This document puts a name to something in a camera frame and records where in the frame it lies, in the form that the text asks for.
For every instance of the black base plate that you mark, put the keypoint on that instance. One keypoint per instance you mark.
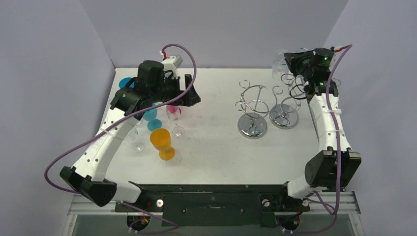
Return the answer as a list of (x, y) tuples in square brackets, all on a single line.
[(219, 205)]

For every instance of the pink wine glass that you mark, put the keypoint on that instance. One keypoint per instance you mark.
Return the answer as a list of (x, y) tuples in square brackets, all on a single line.
[(170, 109)]

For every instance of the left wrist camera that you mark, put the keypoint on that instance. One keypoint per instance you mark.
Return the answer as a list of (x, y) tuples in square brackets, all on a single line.
[(171, 65)]

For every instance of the chrome wine glass rack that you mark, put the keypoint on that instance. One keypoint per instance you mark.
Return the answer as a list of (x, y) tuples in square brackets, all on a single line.
[(255, 102)]

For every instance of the blue wine glass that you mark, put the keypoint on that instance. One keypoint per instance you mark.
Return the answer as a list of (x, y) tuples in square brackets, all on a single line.
[(153, 122), (125, 81)]

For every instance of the orange wine glass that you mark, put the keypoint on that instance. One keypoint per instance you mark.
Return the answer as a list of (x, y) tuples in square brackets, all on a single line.
[(161, 140)]

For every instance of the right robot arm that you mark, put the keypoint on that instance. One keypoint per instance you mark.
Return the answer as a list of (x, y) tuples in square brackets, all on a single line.
[(335, 163)]

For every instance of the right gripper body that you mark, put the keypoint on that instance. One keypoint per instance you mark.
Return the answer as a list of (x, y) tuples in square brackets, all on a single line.
[(296, 61)]

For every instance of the tall chrome glass rack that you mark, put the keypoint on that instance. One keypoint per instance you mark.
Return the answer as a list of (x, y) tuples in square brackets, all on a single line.
[(285, 116)]

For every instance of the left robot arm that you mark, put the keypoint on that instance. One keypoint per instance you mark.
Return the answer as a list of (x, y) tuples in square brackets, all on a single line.
[(156, 82)]

